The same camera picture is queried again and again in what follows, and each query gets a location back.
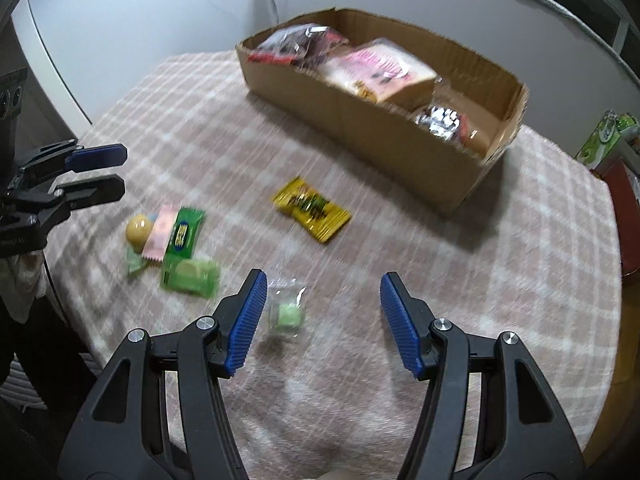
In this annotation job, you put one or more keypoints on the large brown chocolate bar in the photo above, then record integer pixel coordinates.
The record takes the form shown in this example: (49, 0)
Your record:
(442, 120)

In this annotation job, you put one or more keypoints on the white cloth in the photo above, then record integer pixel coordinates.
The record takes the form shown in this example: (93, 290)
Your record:
(27, 280)

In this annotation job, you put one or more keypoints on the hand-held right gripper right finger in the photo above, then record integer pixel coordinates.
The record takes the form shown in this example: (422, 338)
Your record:
(400, 320)

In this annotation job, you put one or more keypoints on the green snack packet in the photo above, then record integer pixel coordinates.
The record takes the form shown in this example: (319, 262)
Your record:
(184, 230)

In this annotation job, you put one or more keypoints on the green candy roll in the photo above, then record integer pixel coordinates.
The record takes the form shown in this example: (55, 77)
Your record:
(192, 275)

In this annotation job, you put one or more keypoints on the pink snack packet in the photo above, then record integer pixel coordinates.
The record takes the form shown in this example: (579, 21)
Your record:
(159, 237)

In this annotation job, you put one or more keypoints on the yellow snack packet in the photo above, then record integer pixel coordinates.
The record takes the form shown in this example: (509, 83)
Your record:
(311, 209)

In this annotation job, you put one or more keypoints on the round ball candy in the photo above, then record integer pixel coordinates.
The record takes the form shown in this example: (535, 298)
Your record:
(139, 230)

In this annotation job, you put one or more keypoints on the pink white bread packet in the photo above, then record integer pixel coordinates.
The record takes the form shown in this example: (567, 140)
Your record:
(380, 72)

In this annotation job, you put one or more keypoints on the light green wrapper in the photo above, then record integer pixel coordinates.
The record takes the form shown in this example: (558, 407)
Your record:
(134, 266)

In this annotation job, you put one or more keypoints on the green paper bag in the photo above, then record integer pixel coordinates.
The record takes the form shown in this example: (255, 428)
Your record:
(602, 140)

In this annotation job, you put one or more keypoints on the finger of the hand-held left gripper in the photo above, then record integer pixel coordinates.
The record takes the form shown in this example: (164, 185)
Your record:
(95, 191)
(95, 156)

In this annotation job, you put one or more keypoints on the red cardboard box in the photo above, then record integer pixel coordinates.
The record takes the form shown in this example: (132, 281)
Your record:
(625, 200)

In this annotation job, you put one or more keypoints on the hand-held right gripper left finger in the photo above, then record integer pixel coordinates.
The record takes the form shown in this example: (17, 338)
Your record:
(245, 325)

